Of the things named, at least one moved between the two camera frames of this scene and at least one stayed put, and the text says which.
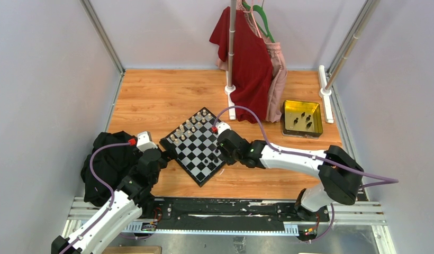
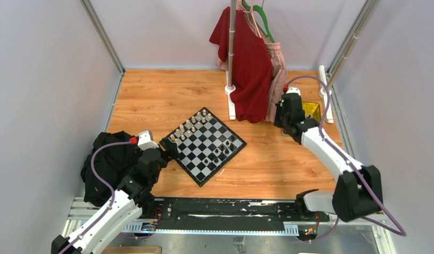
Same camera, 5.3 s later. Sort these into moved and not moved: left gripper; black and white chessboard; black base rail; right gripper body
Moved: right gripper body
Not moved: left gripper; black and white chessboard; black base rail
